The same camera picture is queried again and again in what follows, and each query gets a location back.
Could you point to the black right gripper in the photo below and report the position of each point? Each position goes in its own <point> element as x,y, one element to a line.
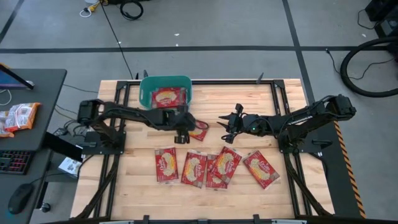
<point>241,124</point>

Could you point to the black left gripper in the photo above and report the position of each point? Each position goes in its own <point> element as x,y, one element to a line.
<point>183,123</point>

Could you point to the red popcorn bag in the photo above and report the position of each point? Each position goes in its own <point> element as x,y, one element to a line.
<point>194,169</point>
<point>166,165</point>
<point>199,134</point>
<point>213,182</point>
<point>226,163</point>
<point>168,98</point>
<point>260,169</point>

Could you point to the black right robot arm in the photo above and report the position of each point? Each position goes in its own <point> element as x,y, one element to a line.
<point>298,121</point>

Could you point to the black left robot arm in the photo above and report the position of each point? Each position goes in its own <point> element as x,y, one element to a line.
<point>136,113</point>

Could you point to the teal plastic basket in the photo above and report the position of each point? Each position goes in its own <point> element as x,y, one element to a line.
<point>146,84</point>

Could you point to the black platform with hazard stripe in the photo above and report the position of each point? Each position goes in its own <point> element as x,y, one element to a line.
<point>329,174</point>

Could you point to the large black hoop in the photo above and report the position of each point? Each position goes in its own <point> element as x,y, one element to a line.
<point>343,70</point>

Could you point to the white printed booklet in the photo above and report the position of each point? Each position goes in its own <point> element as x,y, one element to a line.
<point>70,166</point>

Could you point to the black desk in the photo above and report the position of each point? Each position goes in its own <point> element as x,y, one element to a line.
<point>46,93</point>

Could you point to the orange snack bag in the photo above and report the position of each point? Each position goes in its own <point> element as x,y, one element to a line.
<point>21,116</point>
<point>3,130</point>

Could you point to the black equipment case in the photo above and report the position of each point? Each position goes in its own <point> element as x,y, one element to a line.
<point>385,15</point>

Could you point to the black keyboard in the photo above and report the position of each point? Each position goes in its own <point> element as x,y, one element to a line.
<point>12,161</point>

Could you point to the computer monitor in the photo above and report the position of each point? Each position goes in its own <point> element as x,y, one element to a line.
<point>12,79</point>

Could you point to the black computer mouse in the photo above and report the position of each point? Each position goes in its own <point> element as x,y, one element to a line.
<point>20,197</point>

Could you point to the black aluminium table frame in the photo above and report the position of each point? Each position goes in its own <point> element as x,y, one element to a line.
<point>217,82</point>

